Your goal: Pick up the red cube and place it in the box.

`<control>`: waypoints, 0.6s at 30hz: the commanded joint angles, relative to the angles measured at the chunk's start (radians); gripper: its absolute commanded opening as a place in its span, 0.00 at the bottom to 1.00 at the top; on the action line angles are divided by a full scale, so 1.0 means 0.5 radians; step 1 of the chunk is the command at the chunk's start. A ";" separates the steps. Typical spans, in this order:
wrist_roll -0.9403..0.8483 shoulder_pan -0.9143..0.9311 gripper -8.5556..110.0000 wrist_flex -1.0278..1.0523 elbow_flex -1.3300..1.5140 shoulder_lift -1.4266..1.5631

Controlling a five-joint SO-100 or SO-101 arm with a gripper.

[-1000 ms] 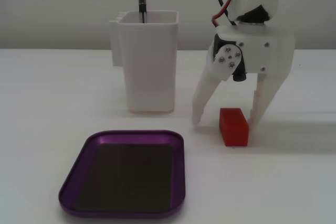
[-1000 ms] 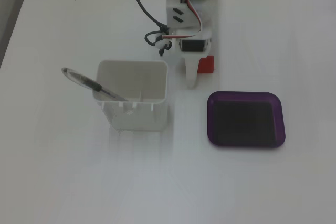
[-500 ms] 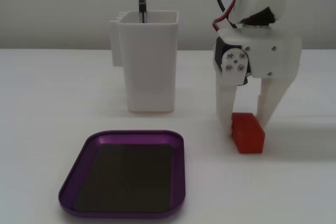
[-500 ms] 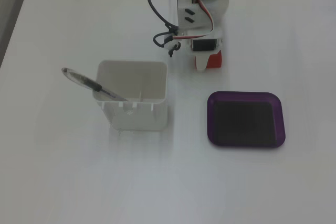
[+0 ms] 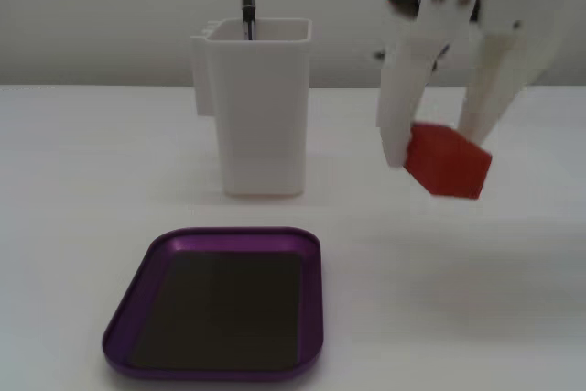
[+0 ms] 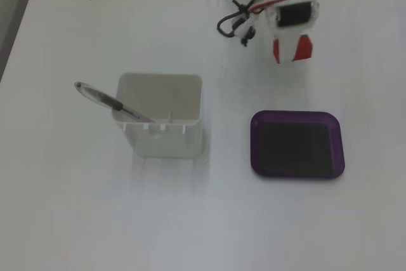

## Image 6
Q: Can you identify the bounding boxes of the white plastic container box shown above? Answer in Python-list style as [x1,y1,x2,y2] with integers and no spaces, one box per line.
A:
[111,73,204,160]

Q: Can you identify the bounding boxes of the red rectangular cube block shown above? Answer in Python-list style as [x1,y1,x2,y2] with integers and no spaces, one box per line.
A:
[272,34,314,63]

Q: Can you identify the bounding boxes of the small black white connector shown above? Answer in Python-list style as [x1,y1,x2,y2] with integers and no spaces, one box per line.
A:
[233,13,258,47]

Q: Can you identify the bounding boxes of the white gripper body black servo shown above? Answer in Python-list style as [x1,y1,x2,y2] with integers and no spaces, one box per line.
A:
[265,0,320,36]

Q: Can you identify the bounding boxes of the purple metal tray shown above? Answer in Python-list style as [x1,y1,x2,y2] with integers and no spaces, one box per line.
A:
[249,110,346,180]

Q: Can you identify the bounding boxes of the black clear ballpoint pen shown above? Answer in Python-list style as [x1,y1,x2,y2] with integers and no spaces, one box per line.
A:
[74,81,156,123]

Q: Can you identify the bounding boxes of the black cable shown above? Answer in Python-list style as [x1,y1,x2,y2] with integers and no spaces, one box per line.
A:
[216,0,258,39]

